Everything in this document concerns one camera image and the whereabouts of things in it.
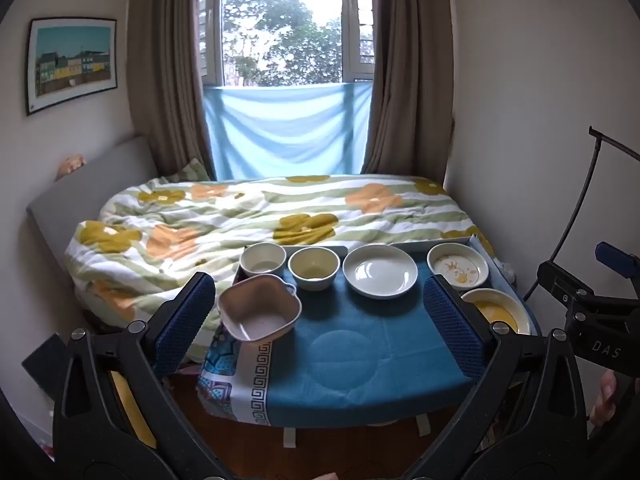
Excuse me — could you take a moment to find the cream bowl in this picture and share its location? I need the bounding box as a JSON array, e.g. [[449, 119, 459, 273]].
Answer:
[[288, 247, 341, 292]]

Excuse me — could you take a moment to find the blue patterned towel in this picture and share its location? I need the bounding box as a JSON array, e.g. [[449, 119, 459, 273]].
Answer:
[[197, 245, 543, 428]]

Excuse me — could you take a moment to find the light blue window cloth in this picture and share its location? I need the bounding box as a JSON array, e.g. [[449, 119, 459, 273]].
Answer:
[[202, 81, 373, 181]]

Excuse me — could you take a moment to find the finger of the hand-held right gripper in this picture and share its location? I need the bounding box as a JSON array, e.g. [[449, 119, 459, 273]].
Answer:
[[592, 241, 640, 305], [537, 259, 595, 314]]

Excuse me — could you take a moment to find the pink bowl with handles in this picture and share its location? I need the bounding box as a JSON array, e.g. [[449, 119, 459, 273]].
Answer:
[[217, 275, 302, 343]]

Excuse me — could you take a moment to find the floral striped duvet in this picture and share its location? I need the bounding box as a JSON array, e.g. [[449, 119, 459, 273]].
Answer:
[[72, 174, 498, 361]]

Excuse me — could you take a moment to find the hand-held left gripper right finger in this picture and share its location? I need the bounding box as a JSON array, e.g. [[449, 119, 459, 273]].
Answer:
[[405, 275, 591, 480]]

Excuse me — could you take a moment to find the black curved rod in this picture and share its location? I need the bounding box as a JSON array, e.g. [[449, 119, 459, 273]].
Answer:
[[520, 126, 640, 306]]

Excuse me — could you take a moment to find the black flat board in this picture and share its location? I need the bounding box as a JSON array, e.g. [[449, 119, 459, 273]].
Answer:
[[21, 332, 68, 401]]

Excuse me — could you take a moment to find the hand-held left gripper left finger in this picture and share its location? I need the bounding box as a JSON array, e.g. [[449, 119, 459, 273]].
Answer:
[[52, 272, 236, 480]]

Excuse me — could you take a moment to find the plain white plate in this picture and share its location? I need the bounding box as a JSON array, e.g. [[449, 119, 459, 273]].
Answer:
[[343, 244, 418, 301]]

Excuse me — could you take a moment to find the window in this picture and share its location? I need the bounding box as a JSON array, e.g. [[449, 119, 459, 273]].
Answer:
[[197, 0, 376, 88]]

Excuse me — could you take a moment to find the white plate with orange print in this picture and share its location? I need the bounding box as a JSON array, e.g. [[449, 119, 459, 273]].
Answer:
[[426, 242, 491, 291]]

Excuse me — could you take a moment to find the white bowl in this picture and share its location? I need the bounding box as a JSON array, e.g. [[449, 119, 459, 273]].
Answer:
[[240, 242, 287, 278]]

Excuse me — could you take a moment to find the grey headboard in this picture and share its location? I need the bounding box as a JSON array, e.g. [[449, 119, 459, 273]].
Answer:
[[26, 134, 161, 331]]

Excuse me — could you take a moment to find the person's right hand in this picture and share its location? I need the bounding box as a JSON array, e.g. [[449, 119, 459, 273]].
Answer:
[[590, 370, 621, 428]]

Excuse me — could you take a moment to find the yellow plate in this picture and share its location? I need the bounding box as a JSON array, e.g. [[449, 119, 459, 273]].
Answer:
[[460, 288, 532, 336]]

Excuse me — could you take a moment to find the framed picture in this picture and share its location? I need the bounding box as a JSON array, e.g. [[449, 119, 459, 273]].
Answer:
[[25, 17, 118, 117]]

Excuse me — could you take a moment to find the green pillow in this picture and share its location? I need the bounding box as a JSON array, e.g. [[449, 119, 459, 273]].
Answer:
[[165, 157, 211, 183]]

